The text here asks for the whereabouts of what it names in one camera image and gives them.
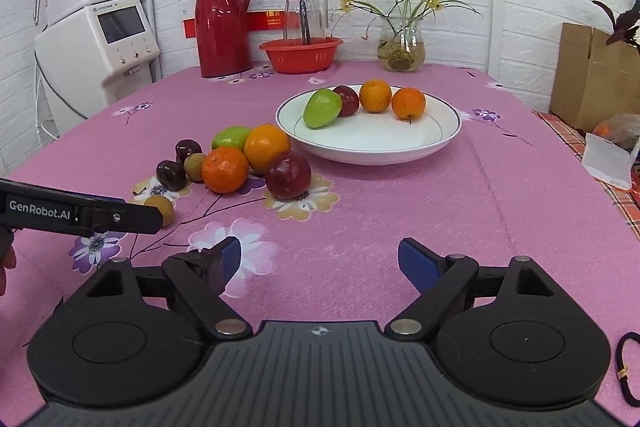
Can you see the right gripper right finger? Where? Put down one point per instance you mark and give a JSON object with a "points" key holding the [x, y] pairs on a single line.
{"points": [[443, 284]]}

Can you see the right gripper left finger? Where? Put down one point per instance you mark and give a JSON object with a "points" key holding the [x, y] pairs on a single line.
{"points": [[197, 279]]}

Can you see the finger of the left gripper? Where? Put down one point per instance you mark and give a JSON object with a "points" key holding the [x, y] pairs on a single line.
{"points": [[126, 218]]}

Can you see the brown longan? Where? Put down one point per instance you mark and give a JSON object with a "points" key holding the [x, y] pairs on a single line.
{"points": [[164, 206], [192, 166]]}

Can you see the dark plum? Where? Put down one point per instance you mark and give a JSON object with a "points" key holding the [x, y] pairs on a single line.
{"points": [[184, 148], [171, 175]]}

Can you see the tangerine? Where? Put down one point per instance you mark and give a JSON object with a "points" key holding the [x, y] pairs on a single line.
{"points": [[225, 170], [408, 104]]}

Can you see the red plum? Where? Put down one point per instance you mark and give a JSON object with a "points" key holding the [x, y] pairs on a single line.
{"points": [[350, 100], [288, 175]]}

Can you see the green apple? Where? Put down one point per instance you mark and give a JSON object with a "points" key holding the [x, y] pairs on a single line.
{"points": [[234, 136], [322, 108]]}

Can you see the large orange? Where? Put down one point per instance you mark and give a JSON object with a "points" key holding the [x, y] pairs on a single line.
{"points": [[264, 143]]}

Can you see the person's left hand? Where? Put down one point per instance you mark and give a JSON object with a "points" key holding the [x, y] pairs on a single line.
{"points": [[7, 257]]}

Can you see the white water dispenser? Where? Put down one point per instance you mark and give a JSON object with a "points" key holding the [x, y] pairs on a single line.
{"points": [[94, 58]]}

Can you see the white round plate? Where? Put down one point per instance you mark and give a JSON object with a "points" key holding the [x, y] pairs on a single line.
{"points": [[367, 139]]}

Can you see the tangerine on plate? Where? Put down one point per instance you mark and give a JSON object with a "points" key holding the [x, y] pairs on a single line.
{"points": [[408, 104]]}

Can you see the orange on plate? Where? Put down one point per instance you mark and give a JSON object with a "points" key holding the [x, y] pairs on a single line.
{"points": [[375, 96]]}

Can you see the plaid cushion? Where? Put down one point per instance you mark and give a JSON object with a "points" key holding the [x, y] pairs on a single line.
{"points": [[627, 203]]}

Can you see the white plastic pouch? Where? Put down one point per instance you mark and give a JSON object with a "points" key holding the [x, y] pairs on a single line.
{"points": [[609, 163]]}

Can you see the red plum on plate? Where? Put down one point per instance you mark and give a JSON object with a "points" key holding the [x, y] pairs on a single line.
{"points": [[350, 100]]}

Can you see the green apple on plate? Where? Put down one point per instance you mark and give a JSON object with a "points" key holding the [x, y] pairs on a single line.
{"points": [[322, 108]]}

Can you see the clear plastic bag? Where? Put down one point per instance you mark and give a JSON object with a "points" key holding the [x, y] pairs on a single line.
{"points": [[622, 129]]}

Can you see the red plastic basket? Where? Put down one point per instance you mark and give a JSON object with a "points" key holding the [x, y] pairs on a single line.
{"points": [[292, 57]]}

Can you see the glass vase with plant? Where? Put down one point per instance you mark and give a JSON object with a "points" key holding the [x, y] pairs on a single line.
{"points": [[401, 46]]}

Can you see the red thermos jug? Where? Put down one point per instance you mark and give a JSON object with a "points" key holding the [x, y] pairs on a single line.
{"points": [[221, 36]]}

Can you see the cardboard box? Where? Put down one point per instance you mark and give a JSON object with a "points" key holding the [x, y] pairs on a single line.
{"points": [[593, 81]]}

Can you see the black chopsticks in pitcher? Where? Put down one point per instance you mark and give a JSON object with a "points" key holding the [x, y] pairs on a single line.
{"points": [[304, 25]]}

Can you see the clear glass pitcher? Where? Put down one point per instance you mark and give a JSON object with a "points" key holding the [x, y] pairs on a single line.
{"points": [[317, 18]]}

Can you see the dark red leafed plant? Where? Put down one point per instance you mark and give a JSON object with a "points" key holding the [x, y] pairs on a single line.
{"points": [[625, 25]]}

